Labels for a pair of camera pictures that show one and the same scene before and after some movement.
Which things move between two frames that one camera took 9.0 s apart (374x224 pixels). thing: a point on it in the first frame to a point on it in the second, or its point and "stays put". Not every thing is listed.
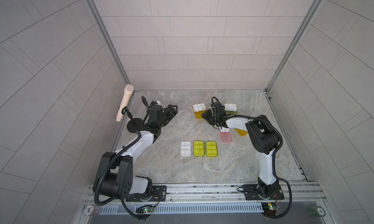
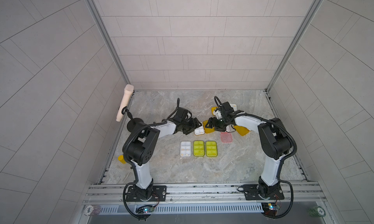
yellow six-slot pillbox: (199, 109) to (207, 130)
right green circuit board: (270, 206) stays put
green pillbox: (198, 148) stays put
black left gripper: (170, 115) to (191, 125)
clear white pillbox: (185, 148) stays put
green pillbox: (211, 149) stays put
